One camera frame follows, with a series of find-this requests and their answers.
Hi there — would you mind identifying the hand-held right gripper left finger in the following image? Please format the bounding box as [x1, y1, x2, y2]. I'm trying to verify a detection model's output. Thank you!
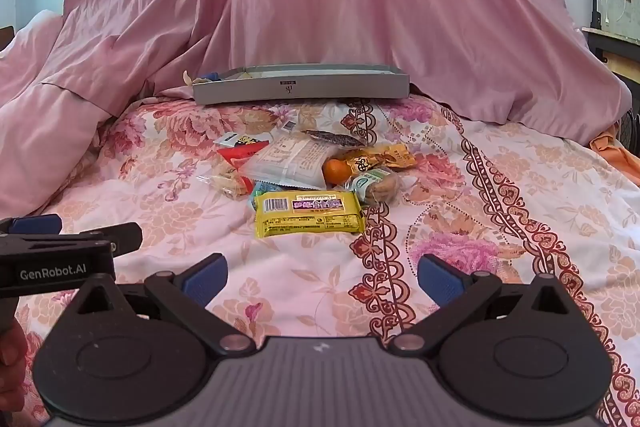
[69, 253, 256, 355]

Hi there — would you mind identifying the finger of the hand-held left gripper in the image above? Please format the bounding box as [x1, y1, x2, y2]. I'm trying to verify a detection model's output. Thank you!
[81, 222, 143, 254]
[0, 214, 63, 240]

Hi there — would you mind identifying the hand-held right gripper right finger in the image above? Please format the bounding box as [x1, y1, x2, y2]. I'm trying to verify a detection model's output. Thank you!
[389, 253, 577, 355]

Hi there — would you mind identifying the clear rice cracker packet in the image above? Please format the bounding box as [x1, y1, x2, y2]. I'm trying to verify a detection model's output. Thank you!
[196, 171, 252, 201]

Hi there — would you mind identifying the green label cookie packet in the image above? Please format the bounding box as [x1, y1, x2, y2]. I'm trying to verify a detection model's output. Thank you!
[350, 168, 402, 208]

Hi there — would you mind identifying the red snack packet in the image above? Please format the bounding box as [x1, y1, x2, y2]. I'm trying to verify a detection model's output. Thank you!
[214, 132, 271, 196]

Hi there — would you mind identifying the golden yellow snack packet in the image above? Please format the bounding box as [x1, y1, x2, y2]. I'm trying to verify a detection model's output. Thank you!
[340, 144, 416, 174]

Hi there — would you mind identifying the white translucent pastry packet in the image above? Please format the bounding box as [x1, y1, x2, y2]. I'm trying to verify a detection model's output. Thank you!
[247, 133, 342, 190]

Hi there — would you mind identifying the orange tangerine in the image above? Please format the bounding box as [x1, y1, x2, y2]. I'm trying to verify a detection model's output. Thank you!
[322, 158, 352, 186]

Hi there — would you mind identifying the dark dried fish packet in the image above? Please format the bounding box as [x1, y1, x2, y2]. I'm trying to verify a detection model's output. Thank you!
[302, 129, 369, 148]

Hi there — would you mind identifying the grey cardboard box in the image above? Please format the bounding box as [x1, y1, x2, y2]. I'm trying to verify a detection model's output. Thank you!
[192, 64, 411, 106]

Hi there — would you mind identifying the person's left hand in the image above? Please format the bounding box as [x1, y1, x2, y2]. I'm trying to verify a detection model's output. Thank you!
[0, 319, 30, 410]

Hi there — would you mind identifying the floral bedsheet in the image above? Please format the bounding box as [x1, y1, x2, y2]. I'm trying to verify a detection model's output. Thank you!
[0, 88, 640, 427]

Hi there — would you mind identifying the pink quilt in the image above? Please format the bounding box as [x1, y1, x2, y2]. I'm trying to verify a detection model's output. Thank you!
[0, 9, 128, 219]

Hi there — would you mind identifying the orange cloth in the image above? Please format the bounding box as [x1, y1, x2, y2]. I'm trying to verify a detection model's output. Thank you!
[590, 126, 640, 185]

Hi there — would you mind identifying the dark desk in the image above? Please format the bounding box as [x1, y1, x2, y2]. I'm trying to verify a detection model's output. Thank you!
[582, 26, 640, 82]

